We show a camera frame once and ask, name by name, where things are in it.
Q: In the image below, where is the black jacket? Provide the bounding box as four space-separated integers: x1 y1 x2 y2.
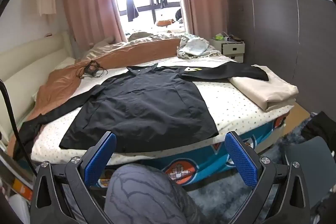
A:
12 63 269 159

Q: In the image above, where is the dark cloth pile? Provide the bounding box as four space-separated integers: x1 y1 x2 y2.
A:
302 111 336 143

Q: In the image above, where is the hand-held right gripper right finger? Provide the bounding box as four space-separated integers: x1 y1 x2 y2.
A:
224 131 311 224

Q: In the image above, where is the bed with dotted sheet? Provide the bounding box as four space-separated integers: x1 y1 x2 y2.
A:
5 31 300 185

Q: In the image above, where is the beige folded cloth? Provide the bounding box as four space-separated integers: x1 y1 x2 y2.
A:
227 65 299 112

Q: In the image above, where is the tangled black cable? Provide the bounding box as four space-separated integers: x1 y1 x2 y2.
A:
76 61 108 79

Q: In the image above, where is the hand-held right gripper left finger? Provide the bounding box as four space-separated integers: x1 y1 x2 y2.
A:
29 131 117 224

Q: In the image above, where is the blue printed mattress cover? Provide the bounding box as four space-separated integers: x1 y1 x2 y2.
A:
98 111 288 185

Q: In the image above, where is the person's right leg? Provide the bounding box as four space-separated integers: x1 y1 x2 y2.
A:
104 164 202 224

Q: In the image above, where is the white pillow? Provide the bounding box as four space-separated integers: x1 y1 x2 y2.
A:
54 56 79 69

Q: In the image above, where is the cream headboard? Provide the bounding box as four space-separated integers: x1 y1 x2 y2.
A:
0 31 74 140

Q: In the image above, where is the thick black gripper cable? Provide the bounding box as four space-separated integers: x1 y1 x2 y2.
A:
0 79 37 177

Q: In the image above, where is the orange blanket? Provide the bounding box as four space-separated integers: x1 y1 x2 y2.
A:
8 38 184 159

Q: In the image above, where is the crumpled light blue cloth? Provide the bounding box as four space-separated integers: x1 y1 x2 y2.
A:
176 34 222 59

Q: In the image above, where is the orange plush toy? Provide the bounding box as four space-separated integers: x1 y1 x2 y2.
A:
157 19 176 27

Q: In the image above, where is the white nightstand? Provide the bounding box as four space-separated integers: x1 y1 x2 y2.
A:
209 36 246 62

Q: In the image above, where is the beige crumpled duvet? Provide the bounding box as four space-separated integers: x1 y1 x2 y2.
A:
80 32 184 62

